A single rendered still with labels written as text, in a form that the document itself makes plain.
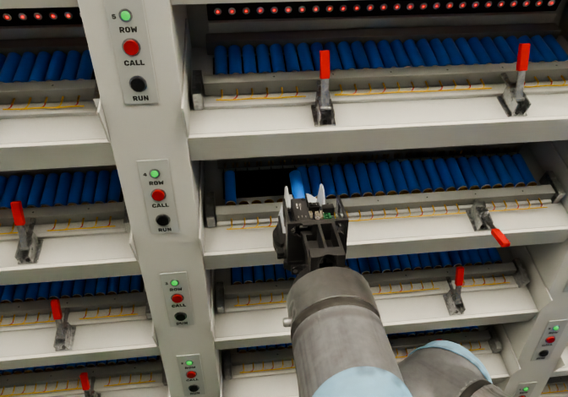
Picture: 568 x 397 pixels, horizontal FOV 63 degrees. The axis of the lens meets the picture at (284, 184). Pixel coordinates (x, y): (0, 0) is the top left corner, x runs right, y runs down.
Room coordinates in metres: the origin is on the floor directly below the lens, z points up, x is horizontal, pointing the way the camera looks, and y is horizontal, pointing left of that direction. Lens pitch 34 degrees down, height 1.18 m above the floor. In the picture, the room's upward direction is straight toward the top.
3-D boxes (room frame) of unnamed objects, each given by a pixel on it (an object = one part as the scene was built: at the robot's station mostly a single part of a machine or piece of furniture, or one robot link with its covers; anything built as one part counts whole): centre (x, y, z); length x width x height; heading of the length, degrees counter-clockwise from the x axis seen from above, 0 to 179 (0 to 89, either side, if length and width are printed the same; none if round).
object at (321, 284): (0.32, -0.05, 0.81); 0.10 x 0.05 x 0.09; 96
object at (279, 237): (0.46, -0.01, 0.79); 0.09 x 0.05 x 0.02; 11
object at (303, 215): (0.41, -0.04, 0.82); 0.12 x 0.08 x 0.09; 6
